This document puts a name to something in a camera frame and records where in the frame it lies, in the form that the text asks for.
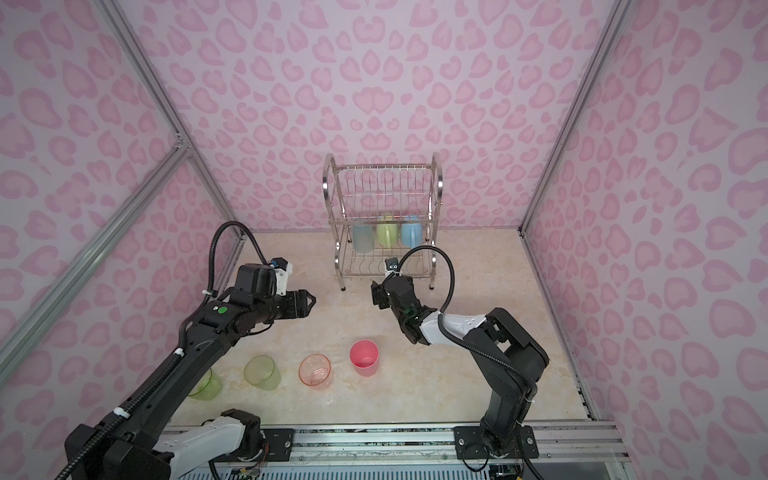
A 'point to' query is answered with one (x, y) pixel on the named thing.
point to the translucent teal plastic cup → (363, 237)
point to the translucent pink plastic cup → (315, 370)
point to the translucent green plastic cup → (262, 372)
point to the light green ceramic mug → (387, 234)
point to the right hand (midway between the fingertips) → (385, 276)
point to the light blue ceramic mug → (411, 234)
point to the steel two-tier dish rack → (383, 211)
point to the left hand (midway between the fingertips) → (305, 295)
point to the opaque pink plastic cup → (364, 355)
